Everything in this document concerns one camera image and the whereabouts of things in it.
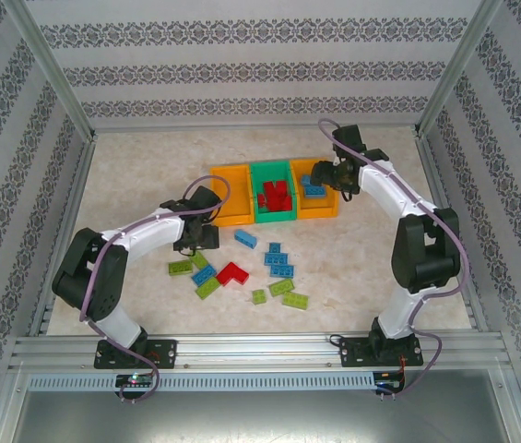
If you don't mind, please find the orange plastic bin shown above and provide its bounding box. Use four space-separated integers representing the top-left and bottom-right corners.
290 158 339 221
208 164 256 228

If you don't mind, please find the green plastic bin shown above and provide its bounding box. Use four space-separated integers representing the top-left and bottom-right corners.
248 160 299 225

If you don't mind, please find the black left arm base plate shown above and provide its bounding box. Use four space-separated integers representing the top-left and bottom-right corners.
93 339 178 370

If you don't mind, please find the slotted grey cable duct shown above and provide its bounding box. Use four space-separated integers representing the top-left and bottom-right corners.
27 372 377 392

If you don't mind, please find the grey metal panel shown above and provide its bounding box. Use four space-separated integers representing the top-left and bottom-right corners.
0 368 521 443

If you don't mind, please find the aluminium frame post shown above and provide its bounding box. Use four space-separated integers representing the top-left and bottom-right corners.
414 0 503 138
4 0 95 139

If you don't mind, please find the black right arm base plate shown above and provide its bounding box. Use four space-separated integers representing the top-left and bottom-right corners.
338 336 425 368

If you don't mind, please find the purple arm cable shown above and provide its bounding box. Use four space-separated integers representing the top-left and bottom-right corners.
317 117 471 402
77 176 232 405

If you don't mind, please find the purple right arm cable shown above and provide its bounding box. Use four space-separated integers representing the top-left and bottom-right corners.
317 117 471 402

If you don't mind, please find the aluminium mounting rail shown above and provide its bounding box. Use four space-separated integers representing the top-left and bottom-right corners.
8 334 508 370

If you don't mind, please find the aluminium side rail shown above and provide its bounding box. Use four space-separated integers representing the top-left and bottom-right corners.
29 138 98 336
415 133 490 332

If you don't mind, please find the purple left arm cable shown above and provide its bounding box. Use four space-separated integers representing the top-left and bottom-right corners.
77 176 232 405

